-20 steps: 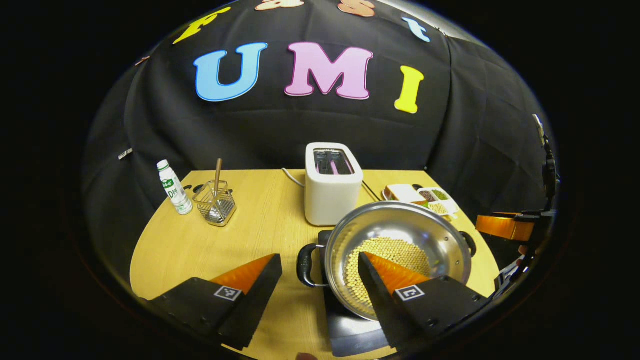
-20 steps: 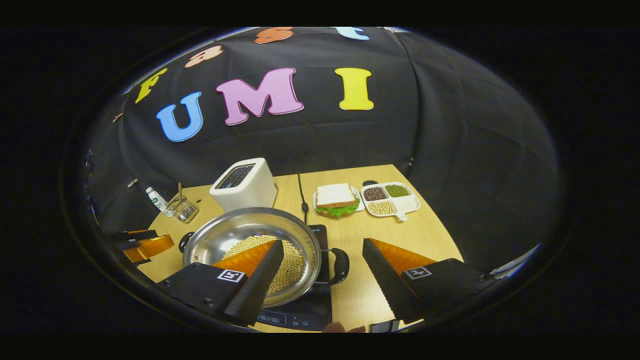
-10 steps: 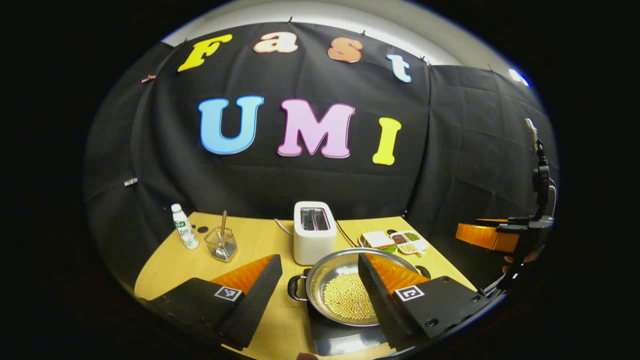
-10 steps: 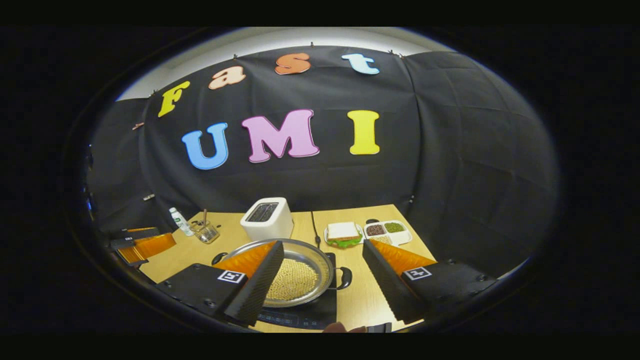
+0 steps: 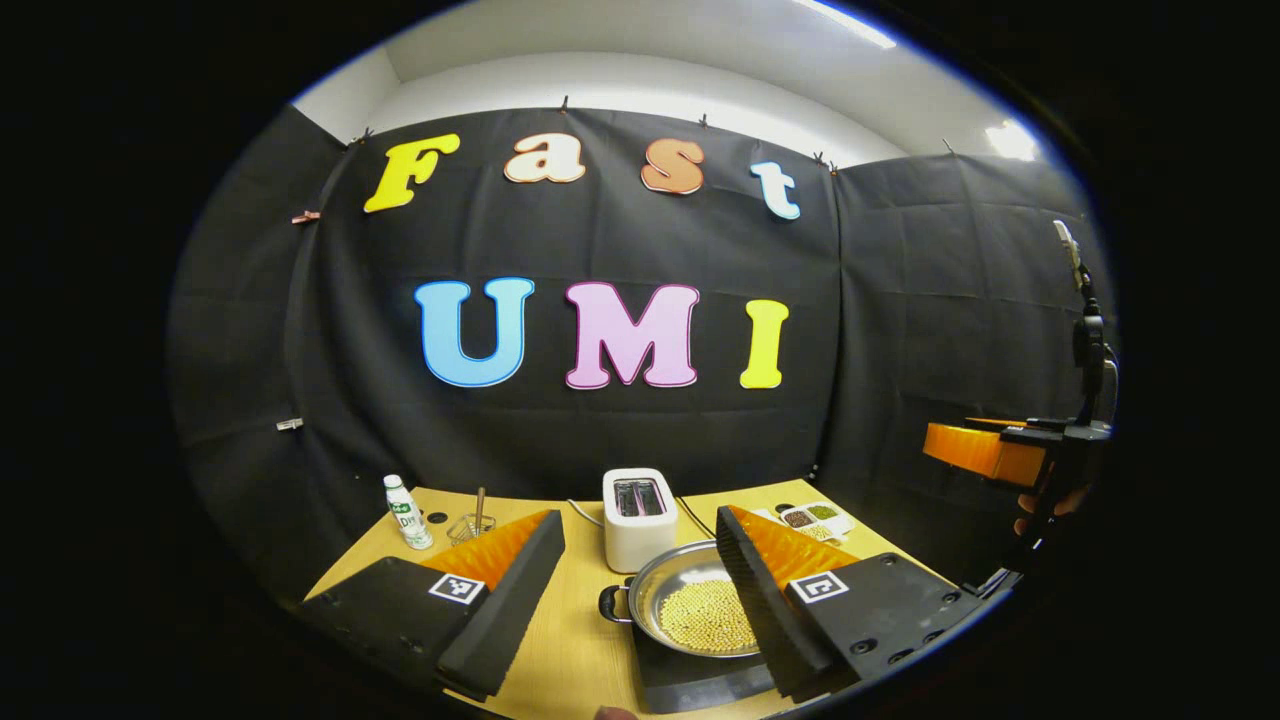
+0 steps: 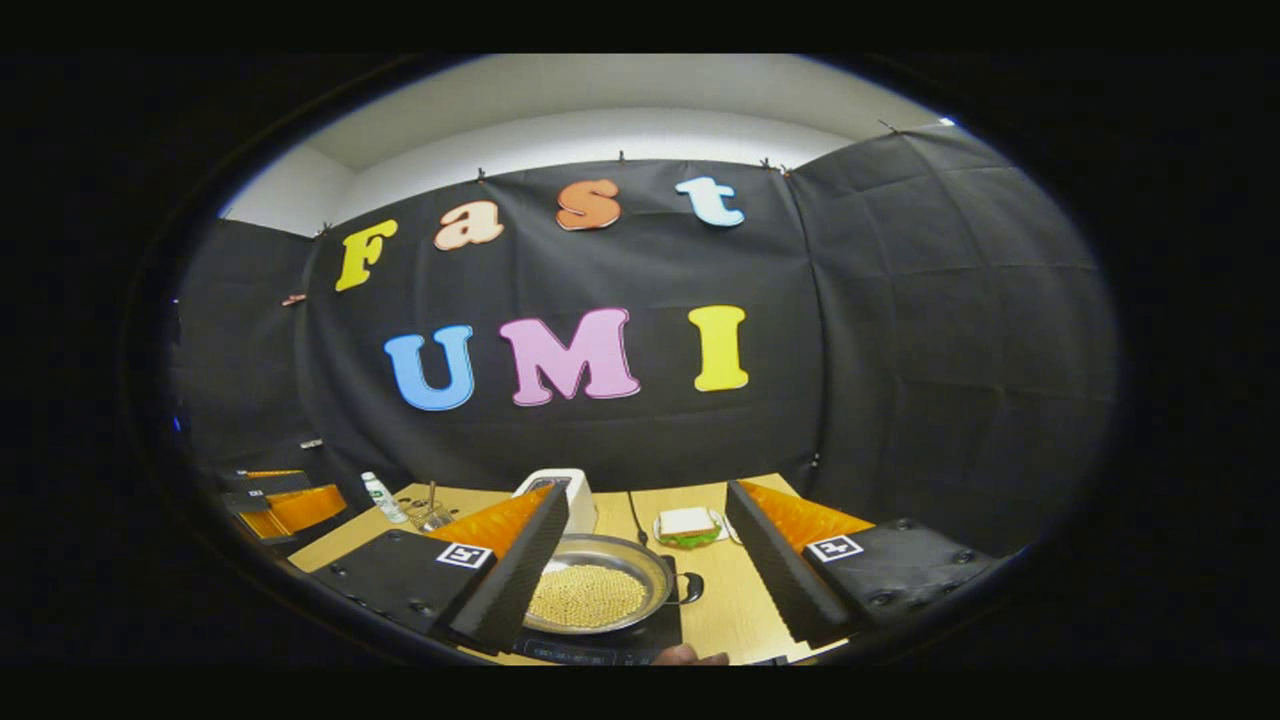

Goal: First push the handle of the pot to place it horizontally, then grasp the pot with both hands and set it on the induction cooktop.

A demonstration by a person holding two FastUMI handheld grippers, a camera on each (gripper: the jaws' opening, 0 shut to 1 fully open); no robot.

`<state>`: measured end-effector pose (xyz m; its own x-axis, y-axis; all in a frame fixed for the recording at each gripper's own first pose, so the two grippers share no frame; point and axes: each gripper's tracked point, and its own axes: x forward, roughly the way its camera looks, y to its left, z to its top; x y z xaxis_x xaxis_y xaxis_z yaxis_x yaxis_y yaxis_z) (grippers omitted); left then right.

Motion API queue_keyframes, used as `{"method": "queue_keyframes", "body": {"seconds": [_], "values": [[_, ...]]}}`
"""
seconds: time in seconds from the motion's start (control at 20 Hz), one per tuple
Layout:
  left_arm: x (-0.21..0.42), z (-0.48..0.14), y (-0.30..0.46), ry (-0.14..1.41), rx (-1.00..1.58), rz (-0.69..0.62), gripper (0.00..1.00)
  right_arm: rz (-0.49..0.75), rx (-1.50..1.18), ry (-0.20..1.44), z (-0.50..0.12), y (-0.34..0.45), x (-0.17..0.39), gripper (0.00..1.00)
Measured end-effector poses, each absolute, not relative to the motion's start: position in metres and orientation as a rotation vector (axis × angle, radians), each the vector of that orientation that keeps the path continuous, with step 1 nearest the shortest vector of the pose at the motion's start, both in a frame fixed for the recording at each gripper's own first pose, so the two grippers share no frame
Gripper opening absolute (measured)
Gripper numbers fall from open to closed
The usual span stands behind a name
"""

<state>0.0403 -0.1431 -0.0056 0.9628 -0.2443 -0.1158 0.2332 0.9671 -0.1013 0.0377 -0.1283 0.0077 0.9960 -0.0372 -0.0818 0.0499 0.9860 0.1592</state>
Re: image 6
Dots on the pile of yellow soybeans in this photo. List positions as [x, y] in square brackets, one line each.
[590, 595]

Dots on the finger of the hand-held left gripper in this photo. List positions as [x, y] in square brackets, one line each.
[265, 483]
[300, 508]

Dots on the black induction cooktop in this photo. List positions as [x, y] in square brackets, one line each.
[600, 649]

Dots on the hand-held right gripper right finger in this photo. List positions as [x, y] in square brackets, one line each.
[775, 575]

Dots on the white bottle with green label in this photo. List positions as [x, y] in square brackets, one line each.
[383, 498]

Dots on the white plate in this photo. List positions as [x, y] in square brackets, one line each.
[660, 538]

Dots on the white toaster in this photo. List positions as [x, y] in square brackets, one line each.
[578, 500]

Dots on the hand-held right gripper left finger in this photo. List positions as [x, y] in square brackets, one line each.
[515, 580]

